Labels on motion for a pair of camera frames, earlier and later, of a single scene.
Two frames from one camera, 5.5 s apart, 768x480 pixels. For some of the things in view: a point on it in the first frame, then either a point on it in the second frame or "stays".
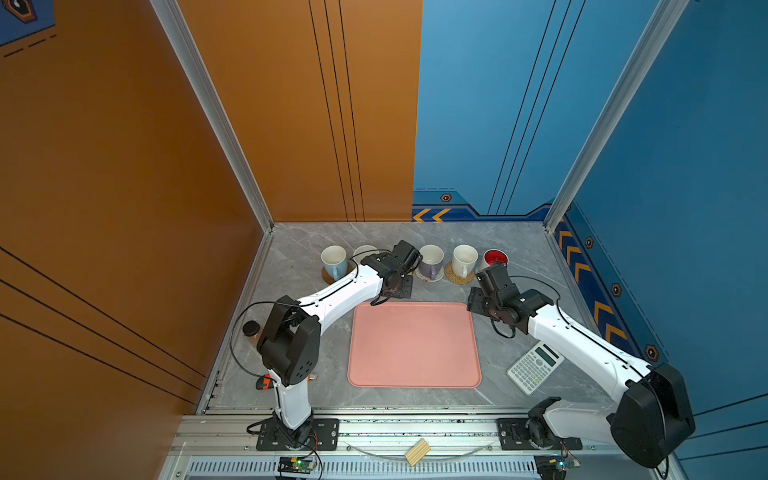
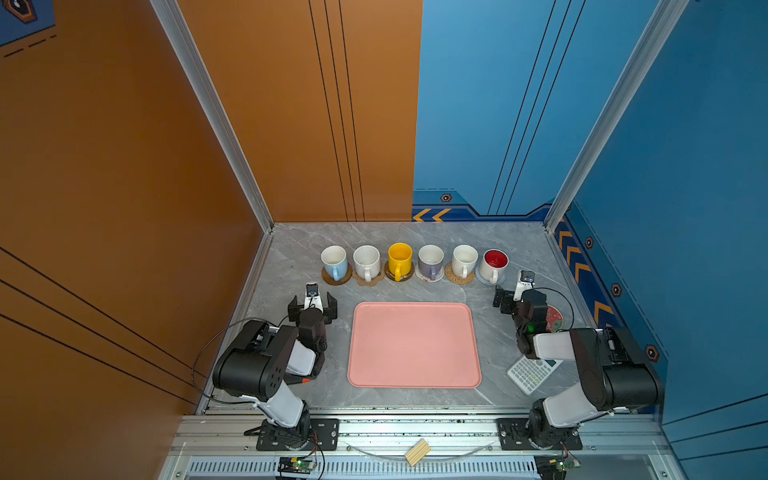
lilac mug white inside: [431, 264] stays
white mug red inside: [494, 257] stays
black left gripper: [408, 288] -> [329, 313]
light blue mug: [335, 260] stays
